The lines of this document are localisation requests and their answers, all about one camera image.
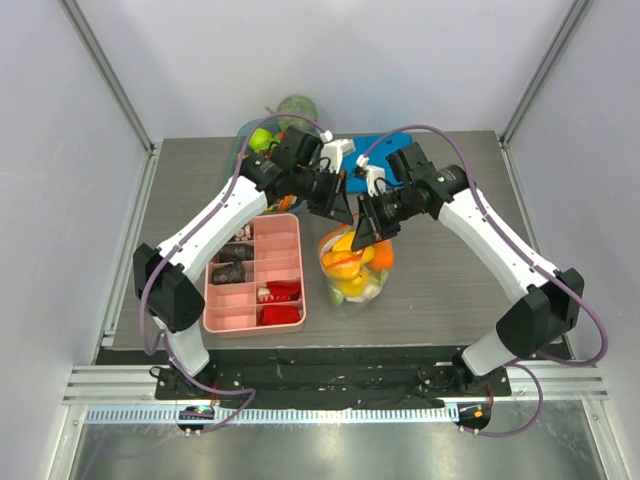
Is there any dark patterned rolled sock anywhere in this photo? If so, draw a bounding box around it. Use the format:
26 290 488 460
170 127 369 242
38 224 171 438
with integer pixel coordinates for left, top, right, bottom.
210 262 246 285

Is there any red white cloth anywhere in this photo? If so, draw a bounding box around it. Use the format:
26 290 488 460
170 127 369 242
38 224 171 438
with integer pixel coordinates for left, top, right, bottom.
257 281 302 304

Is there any orange tangerine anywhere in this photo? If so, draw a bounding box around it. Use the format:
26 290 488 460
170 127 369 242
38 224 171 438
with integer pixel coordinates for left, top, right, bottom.
369 240 394 271

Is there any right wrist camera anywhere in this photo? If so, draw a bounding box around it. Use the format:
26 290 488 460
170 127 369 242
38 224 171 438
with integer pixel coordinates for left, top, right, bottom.
353 155 387 197

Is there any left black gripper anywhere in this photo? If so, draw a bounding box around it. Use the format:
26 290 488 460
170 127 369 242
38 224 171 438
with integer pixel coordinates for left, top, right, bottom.
292 167 355 226

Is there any white cauliflower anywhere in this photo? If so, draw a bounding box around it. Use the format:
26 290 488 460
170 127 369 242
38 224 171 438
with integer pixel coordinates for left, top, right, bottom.
330 270 389 306

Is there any floral rolled sock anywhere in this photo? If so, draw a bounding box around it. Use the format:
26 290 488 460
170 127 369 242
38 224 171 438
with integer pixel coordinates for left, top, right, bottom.
234 224 253 241

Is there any blue folded cloth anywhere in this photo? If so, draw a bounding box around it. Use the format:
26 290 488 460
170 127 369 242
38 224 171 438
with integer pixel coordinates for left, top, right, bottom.
344 130 416 194

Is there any yellow bell pepper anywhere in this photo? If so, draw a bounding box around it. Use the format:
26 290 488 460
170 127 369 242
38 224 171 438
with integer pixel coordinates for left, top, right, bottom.
331 230 375 263

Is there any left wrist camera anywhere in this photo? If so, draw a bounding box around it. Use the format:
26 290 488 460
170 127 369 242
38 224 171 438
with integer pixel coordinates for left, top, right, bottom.
317 130 356 173

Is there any green apple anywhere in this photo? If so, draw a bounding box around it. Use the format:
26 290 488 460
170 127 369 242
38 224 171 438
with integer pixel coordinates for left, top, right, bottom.
248 127 275 153

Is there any pink compartment tray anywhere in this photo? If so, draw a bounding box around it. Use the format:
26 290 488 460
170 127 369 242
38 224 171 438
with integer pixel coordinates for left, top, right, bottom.
203 214 306 338

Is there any clear orange-zip bag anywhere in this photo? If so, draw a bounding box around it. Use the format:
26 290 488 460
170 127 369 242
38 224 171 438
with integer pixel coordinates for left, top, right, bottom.
317 214 395 316

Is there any orange carrot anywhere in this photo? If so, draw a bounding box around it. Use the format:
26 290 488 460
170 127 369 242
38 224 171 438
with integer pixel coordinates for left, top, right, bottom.
277 195 297 212

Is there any yellow lemon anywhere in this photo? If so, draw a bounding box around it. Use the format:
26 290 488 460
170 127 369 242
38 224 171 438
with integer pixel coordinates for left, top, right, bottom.
321 251 362 281

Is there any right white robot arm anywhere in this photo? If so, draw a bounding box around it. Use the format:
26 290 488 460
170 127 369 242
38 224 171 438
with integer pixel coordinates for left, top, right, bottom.
352 143 584 395

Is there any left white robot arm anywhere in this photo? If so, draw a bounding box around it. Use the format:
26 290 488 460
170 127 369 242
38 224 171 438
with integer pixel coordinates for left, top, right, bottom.
133 127 354 399

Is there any green melon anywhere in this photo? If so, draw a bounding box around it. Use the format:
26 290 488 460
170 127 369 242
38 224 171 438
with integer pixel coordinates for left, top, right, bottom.
265 94 318 134

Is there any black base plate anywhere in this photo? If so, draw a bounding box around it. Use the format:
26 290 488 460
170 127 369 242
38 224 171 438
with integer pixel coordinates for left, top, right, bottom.
149 346 511 410

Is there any teal fruit basket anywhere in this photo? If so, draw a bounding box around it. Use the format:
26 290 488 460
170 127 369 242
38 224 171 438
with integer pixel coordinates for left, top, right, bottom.
223 118 305 215

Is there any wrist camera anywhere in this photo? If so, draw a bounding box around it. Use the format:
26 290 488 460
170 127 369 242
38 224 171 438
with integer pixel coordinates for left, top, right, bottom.
353 155 387 197
317 130 356 173

